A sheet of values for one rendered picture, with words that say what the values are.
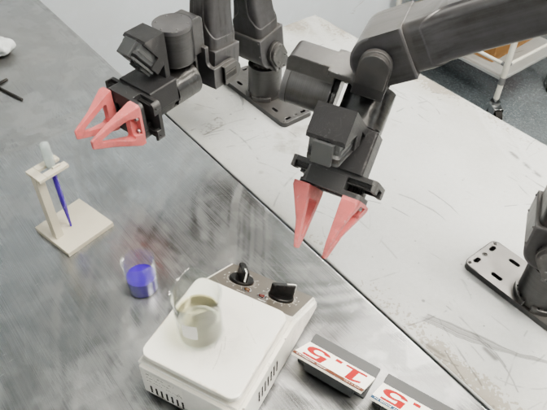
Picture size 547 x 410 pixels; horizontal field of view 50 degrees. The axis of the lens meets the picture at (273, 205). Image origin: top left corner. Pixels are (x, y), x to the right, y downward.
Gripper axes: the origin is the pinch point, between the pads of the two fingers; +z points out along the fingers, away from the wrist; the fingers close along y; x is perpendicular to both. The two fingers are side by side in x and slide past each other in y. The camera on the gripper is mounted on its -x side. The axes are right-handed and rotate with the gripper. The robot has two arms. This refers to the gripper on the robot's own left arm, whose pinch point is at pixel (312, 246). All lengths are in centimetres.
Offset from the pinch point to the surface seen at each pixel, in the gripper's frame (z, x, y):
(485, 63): -96, 197, -5
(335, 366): 12.1, 3.1, 6.9
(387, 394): 12.6, 3.0, 13.4
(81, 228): 10.2, 7.3, -35.1
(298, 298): 6.9, 5.9, -0.8
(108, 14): -43, 92, -114
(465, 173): -19.2, 34.4, 11.3
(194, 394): 18.6, -8.0, -4.1
